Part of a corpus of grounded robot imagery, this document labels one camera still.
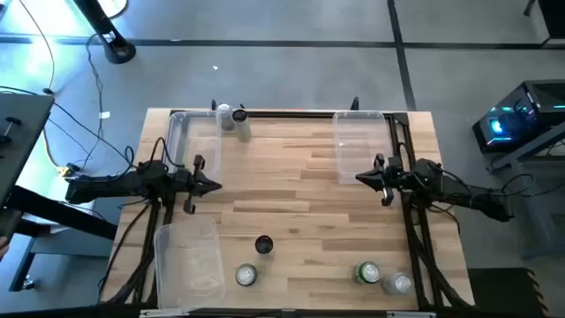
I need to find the workbench with blue legs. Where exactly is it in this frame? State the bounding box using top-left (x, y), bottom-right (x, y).
top-left (485, 127), bottom-right (565, 261)

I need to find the black cart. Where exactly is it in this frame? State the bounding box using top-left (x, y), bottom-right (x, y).
top-left (524, 0), bottom-right (565, 49)

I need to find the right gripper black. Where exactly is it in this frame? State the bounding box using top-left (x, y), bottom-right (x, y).
top-left (355, 153), bottom-right (405, 208)

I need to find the green Sprite can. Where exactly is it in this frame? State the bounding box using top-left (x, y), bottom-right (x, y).
top-left (235, 263), bottom-right (259, 287)
top-left (355, 261), bottom-right (381, 285)

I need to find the black hazard-striped platform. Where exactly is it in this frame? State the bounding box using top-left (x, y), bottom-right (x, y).
top-left (466, 267), bottom-right (549, 318)

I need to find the white round stand base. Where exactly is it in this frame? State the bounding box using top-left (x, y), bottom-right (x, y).
top-left (97, 0), bottom-right (130, 21)

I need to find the yellow extension cord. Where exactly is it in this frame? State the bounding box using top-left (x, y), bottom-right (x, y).
top-left (41, 125), bottom-right (72, 176)

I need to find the black fan power cable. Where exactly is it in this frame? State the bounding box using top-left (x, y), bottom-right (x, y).
top-left (84, 34), bottom-right (106, 170)

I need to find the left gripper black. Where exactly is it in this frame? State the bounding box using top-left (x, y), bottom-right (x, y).
top-left (173, 154), bottom-right (222, 216)

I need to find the black computer with RGB lights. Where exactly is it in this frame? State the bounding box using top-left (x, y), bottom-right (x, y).
top-left (471, 79), bottom-right (565, 155)

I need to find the black floor cable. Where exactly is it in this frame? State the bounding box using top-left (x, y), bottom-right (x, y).
top-left (0, 85), bottom-right (136, 171)

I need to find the grey side table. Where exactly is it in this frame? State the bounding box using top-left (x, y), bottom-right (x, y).
top-left (0, 91), bottom-right (119, 293)

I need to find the slim Celsius can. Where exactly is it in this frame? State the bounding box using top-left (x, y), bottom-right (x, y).
top-left (254, 235), bottom-right (275, 255)
top-left (231, 109), bottom-right (252, 143)

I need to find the clear plastic bin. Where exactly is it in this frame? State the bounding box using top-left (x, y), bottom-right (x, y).
top-left (153, 215), bottom-right (227, 310)
top-left (165, 110), bottom-right (222, 185)
top-left (332, 110), bottom-right (395, 186)

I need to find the pale floor cable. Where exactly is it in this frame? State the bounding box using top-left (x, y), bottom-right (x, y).
top-left (17, 0), bottom-right (57, 94)

